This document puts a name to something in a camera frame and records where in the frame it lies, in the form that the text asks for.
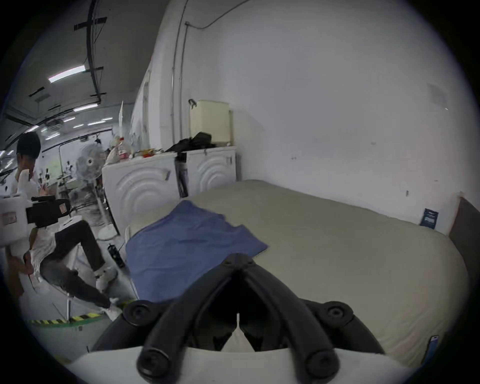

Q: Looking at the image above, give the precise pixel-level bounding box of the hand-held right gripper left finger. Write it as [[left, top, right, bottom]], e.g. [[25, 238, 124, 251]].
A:
[[90, 253, 241, 384]]

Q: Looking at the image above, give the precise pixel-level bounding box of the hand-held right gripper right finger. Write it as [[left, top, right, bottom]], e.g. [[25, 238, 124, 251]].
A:
[[236, 253, 387, 384]]

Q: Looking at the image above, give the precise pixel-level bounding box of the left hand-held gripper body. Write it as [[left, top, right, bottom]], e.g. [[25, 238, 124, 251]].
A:
[[0, 187, 72, 249]]

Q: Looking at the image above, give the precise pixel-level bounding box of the blue garment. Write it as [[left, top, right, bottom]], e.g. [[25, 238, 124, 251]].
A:
[[125, 200, 269, 304]]

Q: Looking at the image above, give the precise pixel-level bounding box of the bed with beige sheet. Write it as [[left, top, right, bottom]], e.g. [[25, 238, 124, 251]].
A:
[[125, 179, 472, 370]]

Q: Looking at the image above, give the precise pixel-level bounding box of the black bottle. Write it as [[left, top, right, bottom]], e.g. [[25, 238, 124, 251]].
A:
[[107, 243, 126, 269]]

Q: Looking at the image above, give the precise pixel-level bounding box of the white standing fan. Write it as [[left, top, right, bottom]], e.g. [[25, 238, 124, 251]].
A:
[[75, 144, 119, 241]]

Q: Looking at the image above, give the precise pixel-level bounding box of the white washing machine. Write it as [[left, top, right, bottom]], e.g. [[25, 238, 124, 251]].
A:
[[101, 137, 181, 236], [165, 98, 239, 198]]

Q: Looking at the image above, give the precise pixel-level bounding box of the blue phone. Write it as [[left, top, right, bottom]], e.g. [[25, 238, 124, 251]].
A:
[[423, 334, 440, 366]]

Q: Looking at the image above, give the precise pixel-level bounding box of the small dark blue card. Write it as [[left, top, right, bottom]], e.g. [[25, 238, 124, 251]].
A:
[[419, 207, 440, 229]]

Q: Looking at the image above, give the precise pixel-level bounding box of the dark padded headboard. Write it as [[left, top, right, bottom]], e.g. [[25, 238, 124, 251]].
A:
[[449, 196, 480, 286]]

